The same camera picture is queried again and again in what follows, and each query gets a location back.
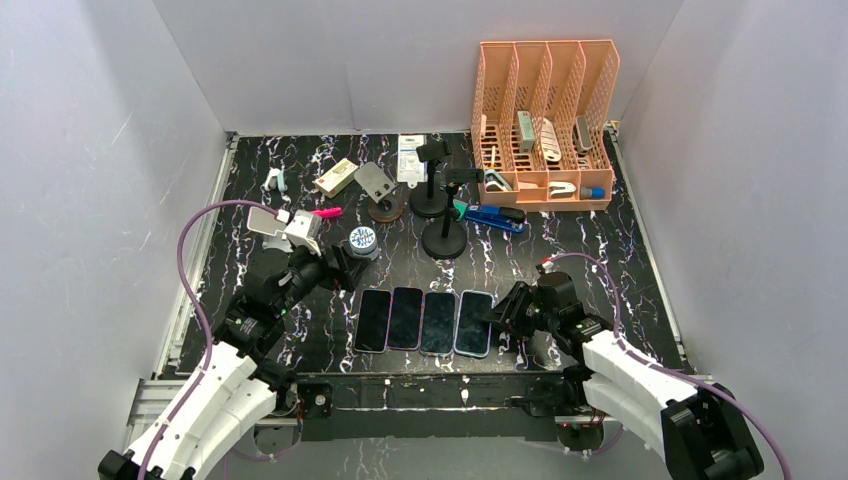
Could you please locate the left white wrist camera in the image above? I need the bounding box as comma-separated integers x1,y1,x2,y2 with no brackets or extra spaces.
275,209,322,257

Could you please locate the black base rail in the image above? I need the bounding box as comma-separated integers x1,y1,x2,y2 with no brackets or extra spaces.
257,368,619,454

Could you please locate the white item in organizer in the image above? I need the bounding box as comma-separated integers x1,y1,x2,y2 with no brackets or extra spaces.
539,118,562,164

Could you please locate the green small box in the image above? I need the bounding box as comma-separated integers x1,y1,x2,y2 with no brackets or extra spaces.
452,200,468,221

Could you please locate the blue capped tube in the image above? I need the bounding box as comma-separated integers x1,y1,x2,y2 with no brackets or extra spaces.
580,187,606,200

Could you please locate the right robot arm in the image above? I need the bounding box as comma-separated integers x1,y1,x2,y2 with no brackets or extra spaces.
482,272,764,479

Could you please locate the purple smartphone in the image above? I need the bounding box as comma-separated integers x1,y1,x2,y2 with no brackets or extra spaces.
353,289,392,353

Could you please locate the dark item in organizer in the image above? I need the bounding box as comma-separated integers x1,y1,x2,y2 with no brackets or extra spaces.
572,115,593,156

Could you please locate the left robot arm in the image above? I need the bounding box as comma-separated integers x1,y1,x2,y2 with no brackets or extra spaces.
97,240,380,479

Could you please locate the blue stapler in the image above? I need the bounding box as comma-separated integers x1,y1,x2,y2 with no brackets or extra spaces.
462,204,526,234

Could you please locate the grey item in organizer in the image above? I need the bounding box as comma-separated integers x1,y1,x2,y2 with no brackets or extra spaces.
516,110,536,154

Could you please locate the black phone stand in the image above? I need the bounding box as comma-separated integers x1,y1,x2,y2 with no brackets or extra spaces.
408,140,452,219
420,168,484,260

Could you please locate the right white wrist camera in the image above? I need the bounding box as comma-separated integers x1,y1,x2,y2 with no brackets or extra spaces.
535,258,555,275

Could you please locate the white cardboard box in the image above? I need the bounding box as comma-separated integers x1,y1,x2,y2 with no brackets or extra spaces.
313,158,359,198

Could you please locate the orange file organizer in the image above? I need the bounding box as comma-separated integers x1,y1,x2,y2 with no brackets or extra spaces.
471,39,620,212

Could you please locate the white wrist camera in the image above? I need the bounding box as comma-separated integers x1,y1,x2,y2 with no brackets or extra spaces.
275,209,322,257
535,258,555,275

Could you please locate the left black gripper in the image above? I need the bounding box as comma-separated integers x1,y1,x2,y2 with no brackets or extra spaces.
275,238,371,315

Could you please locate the light blue smartphone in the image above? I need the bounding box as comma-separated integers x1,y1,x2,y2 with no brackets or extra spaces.
453,290,493,359

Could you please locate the black smartphone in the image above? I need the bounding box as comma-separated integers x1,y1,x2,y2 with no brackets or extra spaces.
387,287,424,351

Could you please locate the white phone stand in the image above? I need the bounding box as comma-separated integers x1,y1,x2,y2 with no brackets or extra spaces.
247,207,292,254

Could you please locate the white teal clip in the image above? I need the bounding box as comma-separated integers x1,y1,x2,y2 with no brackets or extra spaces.
261,168,290,203

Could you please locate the white blister pack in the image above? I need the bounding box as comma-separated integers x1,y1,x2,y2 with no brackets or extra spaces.
397,135,427,189

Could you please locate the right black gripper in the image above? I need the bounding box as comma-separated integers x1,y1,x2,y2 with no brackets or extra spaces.
481,281,558,340

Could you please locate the pink marker pen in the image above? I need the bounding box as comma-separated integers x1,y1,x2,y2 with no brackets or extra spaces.
311,207,343,220

